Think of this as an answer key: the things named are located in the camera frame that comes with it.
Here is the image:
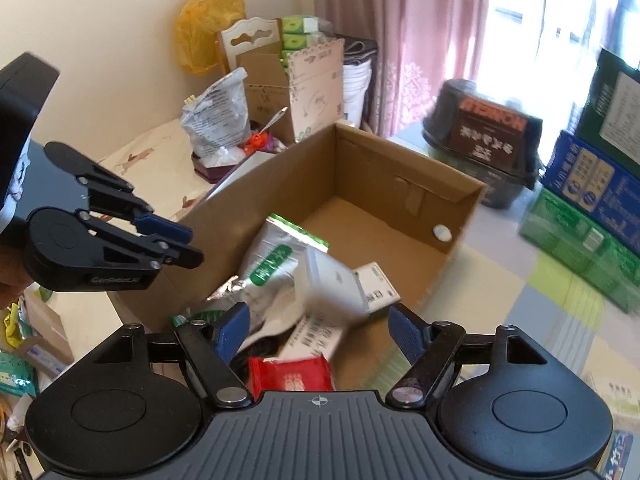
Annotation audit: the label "brown cardboard box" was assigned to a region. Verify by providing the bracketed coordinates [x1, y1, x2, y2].
[106, 121, 487, 346]

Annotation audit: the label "pink printed carton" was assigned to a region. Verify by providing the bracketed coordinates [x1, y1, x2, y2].
[286, 39, 346, 143]

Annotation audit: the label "red packet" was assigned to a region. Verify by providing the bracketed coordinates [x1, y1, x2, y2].
[247, 352, 335, 405]

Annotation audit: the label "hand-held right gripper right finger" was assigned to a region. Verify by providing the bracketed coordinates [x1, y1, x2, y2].
[387, 303, 568, 409]

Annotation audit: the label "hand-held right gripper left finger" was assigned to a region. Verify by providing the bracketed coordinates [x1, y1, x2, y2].
[70, 302, 251, 408]

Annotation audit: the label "white ointment box green bird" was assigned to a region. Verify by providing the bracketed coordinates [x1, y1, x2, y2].
[286, 311, 351, 361]

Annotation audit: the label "white storage bin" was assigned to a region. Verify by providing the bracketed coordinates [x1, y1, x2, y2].
[341, 36, 379, 128]

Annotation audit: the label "green tissue pack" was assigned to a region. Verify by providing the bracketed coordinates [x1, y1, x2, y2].
[517, 187, 640, 315]

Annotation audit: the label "window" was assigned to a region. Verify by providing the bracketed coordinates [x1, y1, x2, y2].
[482, 0, 628, 106]

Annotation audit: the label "orange small object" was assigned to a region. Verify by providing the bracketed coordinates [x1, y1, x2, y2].
[244, 130, 273, 153]

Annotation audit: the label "silver foil pouch green label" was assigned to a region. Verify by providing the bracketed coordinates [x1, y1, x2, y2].
[172, 214, 331, 351]

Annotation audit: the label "yellow plastic bag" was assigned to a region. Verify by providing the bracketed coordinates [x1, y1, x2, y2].
[174, 0, 247, 77]

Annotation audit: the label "blue carton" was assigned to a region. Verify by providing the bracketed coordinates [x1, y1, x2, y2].
[541, 129, 640, 233]

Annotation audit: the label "person's left hand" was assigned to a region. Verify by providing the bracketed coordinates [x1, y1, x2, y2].
[0, 256, 41, 311]

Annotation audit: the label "small brown carton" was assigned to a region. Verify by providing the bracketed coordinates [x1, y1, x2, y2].
[20, 287, 76, 378]

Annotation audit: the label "small white box green print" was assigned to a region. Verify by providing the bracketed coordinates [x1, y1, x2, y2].
[352, 261, 402, 317]

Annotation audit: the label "white square night light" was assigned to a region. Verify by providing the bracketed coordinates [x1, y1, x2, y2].
[294, 249, 372, 328]

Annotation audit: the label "maroon box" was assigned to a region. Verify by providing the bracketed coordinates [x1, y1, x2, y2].
[191, 150, 246, 184]

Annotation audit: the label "metal spoon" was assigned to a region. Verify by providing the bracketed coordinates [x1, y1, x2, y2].
[252, 106, 289, 136]

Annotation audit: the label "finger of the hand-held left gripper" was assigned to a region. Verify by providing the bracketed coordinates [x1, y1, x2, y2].
[44, 141, 193, 242]
[75, 210, 204, 269]

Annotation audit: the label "dark green box white label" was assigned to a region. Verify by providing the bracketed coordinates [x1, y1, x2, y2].
[574, 49, 640, 158]

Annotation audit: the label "white printed plastic bag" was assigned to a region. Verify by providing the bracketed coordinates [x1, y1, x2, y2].
[179, 67, 252, 159]

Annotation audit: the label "white chair back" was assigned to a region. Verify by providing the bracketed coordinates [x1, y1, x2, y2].
[216, 16, 284, 77]

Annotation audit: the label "beige printed table cover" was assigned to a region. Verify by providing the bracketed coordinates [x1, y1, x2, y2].
[96, 119, 226, 223]

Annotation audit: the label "checkered tablecloth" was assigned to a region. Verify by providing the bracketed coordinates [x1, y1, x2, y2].
[320, 125, 640, 480]

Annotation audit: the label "green packet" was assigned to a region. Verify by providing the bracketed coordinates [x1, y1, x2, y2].
[0, 350, 40, 397]

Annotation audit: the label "pink patterned curtain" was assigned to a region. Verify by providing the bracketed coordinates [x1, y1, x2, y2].
[314, 0, 496, 137]

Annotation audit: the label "dark instant noodle bowl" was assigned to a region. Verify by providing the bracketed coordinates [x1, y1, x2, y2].
[421, 78, 544, 210]

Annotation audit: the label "green tissue boxes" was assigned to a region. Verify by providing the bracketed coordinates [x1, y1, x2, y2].
[279, 15, 321, 63]

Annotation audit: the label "open brown carton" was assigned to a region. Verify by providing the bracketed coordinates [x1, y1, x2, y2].
[236, 52, 292, 128]

